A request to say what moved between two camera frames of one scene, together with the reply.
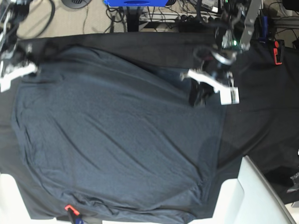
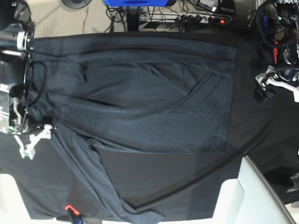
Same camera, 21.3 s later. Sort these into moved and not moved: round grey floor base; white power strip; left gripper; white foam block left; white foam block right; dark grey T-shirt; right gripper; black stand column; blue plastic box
Moved: right gripper; dark grey T-shirt; left gripper
Not moved: blue plastic box; white foam block right; white foam block left; black stand column; round grey floor base; white power strip
